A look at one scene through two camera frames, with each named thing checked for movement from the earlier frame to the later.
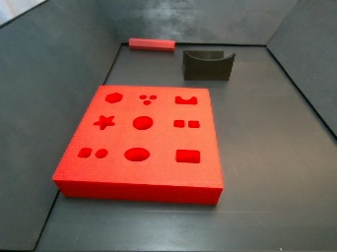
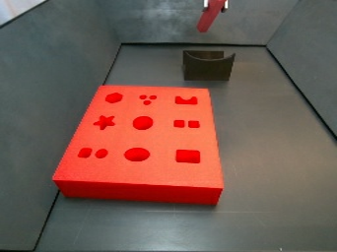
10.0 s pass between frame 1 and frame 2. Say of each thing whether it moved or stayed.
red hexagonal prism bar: moved
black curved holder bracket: stayed
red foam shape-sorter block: stayed
